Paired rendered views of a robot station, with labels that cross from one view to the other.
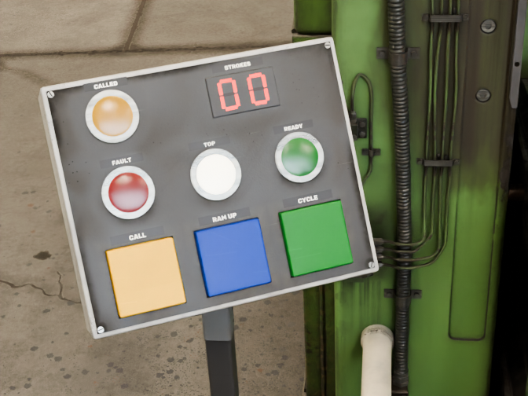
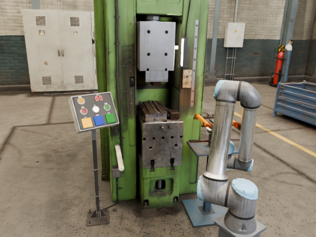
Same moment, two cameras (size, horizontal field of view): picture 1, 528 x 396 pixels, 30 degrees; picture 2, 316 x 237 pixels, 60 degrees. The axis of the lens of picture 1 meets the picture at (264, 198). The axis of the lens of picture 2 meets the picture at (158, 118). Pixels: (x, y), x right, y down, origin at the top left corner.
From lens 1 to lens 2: 1.22 m
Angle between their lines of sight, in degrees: 23
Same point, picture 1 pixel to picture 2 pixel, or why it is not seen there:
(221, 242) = (97, 118)
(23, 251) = (32, 161)
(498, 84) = (133, 101)
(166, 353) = (70, 174)
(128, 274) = (84, 122)
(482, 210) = (132, 122)
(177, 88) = (89, 97)
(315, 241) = (110, 118)
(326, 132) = (110, 104)
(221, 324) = (94, 137)
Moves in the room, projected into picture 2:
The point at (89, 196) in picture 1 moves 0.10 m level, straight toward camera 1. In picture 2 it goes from (78, 111) to (82, 114)
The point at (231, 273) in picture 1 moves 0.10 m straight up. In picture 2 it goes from (98, 122) to (98, 110)
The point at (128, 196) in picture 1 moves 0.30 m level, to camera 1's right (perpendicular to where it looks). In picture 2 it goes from (83, 111) to (122, 108)
